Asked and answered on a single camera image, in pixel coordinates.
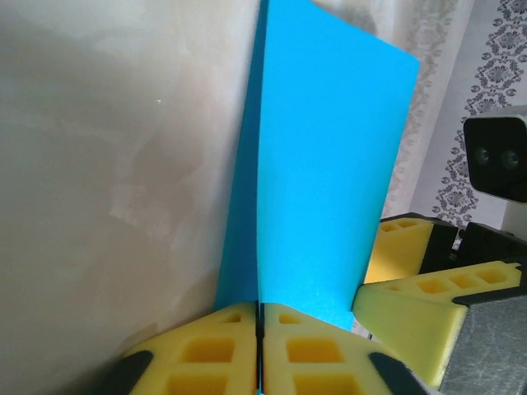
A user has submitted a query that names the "blue paper sheet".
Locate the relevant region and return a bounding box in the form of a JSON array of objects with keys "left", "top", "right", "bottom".
[{"left": 212, "top": 0, "right": 422, "bottom": 332}]

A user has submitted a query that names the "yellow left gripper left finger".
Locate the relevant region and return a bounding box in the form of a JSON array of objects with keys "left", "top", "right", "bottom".
[{"left": 94, "top": 302, "right": 261, "bottom": 395}]

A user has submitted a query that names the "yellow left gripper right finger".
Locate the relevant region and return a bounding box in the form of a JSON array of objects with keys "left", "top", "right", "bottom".
[{"left": 262, "top": 302, "right": 438, "bottom": 395}]

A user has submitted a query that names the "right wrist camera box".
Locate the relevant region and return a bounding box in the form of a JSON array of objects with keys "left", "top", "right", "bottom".
[{"left": 462, "top": 104, "right": 527, "bottom": 203}]

